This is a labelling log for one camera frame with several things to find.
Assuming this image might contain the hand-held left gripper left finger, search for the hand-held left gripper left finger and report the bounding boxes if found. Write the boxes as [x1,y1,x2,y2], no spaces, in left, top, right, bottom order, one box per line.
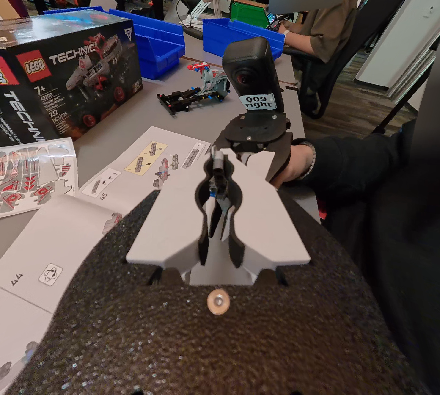
[126,154,214,284]

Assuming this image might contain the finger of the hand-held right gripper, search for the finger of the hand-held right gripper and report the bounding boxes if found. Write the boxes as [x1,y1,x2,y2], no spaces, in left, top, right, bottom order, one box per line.
[240,151,275,182]

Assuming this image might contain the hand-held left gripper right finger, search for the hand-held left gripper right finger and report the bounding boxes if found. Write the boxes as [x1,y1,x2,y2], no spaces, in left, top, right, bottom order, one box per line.
[224,148,312,284]

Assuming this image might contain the dark grey toy brick connector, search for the dark grey toy brick connector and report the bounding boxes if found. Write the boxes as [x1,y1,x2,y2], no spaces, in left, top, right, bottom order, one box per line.
[206,146,231,211]

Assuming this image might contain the person's right forearm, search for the person's right forearm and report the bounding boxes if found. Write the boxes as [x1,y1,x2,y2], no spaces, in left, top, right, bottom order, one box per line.
[304,120,418,198]

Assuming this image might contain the grey desk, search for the grey desk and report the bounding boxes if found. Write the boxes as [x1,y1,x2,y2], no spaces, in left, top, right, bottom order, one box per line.
[0,32,322,265]

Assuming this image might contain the person's right hand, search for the person's right hand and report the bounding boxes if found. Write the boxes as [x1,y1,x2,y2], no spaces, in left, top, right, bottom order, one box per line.
[269,142,313,190]

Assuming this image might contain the blue plastic storage bin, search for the blue plastic storage bin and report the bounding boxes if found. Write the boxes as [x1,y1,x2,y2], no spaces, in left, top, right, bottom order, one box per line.
[202,18,286,58]
[109,8,186,81]
[42,6,105,17]

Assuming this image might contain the green plastic bin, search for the green plastic bin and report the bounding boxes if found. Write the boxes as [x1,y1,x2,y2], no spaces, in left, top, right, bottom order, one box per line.
[230,1,269,29]

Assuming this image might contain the white board stand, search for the white board stand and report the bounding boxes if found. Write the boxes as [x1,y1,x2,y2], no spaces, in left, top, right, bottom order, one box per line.
[187,0,222,21]

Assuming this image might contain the partly built toy truck chassis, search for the partly built toy truck chassis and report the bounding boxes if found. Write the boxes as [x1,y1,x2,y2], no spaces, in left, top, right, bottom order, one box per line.
[156,62,231,118]

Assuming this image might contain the open instruction booklet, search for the open instruction booklet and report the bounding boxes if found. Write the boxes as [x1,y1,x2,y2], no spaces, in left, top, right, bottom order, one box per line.
[0,126,212,382]

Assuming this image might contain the black office chair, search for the black office chair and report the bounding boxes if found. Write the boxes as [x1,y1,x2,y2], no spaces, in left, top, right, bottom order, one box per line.
[297,0,413,120]

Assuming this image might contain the toy sticker sheet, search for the toy sticker sheet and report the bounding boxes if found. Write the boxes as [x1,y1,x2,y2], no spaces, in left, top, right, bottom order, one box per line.
[0,137,79,218]

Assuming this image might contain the white pillar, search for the white pillar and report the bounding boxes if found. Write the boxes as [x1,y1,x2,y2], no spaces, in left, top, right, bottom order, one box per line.
[356,0,440,91]

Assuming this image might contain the black toy brick set box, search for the black toy brick set box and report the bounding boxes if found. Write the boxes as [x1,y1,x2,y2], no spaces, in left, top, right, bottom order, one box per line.
[0,9,143,148]

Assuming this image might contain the beaded bracelet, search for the beaded bracelet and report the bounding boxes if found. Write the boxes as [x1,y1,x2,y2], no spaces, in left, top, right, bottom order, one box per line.
[298,141,316,180]

